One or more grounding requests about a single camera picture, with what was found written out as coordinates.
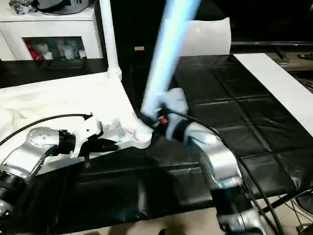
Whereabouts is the white plastic table top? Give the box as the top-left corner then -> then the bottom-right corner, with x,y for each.
0,71 -> 154,178

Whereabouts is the white plastic table leg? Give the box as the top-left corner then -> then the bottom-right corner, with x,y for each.
98,0 -> 123,82
139,0 -> 202,129

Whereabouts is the black work mat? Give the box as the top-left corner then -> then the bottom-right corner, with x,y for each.
0,53 -> 313,234

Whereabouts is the white cushion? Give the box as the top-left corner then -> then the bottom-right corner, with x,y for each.
183,17 -> 232,56

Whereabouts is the white flat board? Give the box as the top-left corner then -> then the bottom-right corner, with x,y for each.
233,52 -> 313,137

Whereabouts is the red bottle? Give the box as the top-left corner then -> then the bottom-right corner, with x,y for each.
25,41 -> 40,60

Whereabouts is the white cabinet with glass doors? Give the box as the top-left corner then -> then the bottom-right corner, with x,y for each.
0,0 -> 104,62

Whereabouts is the black metal stand leg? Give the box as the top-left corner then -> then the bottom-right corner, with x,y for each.
258,188 -> 313,215

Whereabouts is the grey clutter on cabinet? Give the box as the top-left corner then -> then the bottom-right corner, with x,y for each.
9,0 -> 96,14

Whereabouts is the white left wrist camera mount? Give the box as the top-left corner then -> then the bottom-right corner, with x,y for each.
67,117 -> 104,159

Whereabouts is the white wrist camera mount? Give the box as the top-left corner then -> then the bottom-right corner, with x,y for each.
67,117 -> 104,159
156,87 -> 190,141

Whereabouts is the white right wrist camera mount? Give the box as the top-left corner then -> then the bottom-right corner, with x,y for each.
156,87 -> 190,141

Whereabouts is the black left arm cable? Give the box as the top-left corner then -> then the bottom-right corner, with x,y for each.
0,113 -> 94,148

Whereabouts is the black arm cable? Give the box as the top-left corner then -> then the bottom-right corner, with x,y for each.
0,113 -> 94,148
166,111 -> 284,235

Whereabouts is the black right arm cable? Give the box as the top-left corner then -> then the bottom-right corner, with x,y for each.
166,111 -> 284,235

